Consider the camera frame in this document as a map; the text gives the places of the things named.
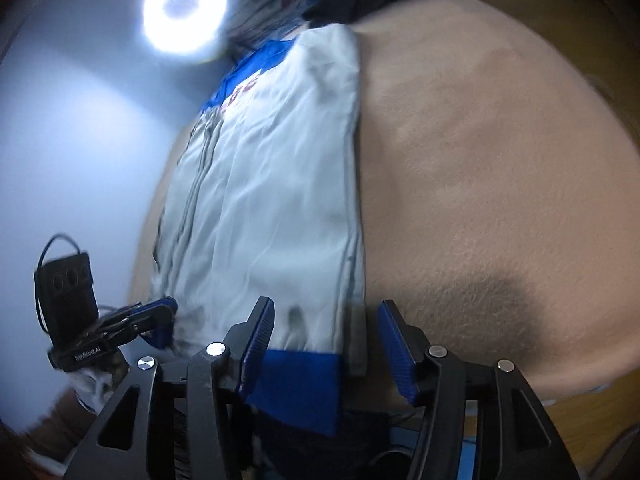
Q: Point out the white and blue work jacket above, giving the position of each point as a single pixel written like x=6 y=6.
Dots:
x=275 y=185

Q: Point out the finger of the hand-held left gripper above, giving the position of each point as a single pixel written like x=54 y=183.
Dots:
x=162 y=335
x=160 y=305

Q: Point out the person's left forearm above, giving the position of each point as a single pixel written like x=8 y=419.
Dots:
x=95 y=390

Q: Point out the tan blanket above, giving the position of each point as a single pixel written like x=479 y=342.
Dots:
x=475 y=185

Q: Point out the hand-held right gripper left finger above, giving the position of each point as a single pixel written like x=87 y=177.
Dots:
x=257 y=340

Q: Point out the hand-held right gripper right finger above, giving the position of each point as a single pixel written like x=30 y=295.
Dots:
x=395 y=350

